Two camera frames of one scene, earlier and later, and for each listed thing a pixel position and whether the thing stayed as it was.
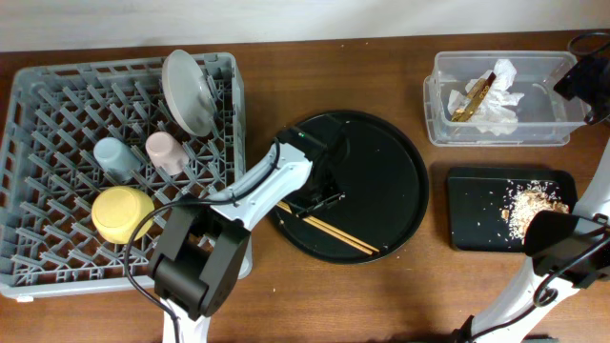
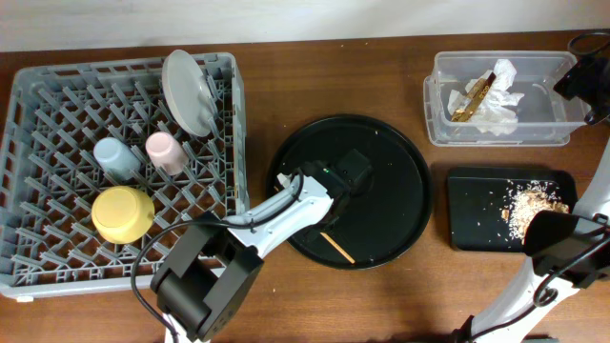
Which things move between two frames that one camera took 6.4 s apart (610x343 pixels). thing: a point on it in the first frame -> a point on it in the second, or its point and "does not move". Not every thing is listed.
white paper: (496, 114) does not move
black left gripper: (322, 199) -> (331, 219)
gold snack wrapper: (476, 95) does not move
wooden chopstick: (332, 228) -> (344, 253)
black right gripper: (577, 76) does not move
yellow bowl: (116, 211) does not move
